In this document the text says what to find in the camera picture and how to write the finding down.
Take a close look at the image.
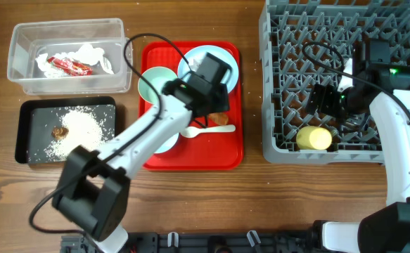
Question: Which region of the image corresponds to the orange carrot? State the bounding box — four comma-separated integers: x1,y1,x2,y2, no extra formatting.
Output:
208,112,229,126

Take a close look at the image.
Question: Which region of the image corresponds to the yellow plastic cup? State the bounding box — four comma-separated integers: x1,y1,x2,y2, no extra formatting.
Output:
296,126,332,150

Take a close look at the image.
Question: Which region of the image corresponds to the light blue plate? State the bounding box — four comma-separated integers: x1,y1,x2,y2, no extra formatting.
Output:
177,45,239,93

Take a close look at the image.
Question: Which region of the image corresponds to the light blue bowl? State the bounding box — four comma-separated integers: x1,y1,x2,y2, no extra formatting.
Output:
155,134,179,154

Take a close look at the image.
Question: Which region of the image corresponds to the mint green bowl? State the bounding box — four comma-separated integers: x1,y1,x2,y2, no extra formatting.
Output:
138,67,177,104

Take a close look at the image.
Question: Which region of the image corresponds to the white rice pile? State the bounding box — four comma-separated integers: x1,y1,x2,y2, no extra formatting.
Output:
27,104,116,164

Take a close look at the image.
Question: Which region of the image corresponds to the white tissue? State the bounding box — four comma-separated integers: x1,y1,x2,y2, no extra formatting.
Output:
35,44,115,79

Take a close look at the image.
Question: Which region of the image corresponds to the red snack wrapper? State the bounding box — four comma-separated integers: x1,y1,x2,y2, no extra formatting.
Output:
47,57,93,77

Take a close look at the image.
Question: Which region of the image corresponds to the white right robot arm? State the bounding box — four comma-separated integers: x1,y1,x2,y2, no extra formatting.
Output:
306,62,410,252

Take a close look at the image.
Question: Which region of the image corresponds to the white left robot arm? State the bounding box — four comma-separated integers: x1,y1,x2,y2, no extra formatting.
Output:
52,79,229,252

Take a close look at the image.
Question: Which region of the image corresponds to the grey-blue dishwasher rack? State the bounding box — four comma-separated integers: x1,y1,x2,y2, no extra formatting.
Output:
259,0,410,164

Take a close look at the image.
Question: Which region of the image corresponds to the black waste tray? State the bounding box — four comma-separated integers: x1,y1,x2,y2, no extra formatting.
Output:
15,96,119,164

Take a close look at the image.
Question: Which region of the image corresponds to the white plastic spoon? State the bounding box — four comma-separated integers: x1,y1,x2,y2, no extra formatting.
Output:
180,124,236,138

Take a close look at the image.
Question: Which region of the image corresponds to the red plastic tray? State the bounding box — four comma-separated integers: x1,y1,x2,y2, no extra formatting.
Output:
141,41,244,171

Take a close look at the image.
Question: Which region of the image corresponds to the clear plastic bin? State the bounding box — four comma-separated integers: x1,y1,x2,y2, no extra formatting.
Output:
7,18,132,95

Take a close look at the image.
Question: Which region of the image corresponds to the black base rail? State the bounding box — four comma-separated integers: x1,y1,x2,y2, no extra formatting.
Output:
60,230,318,253

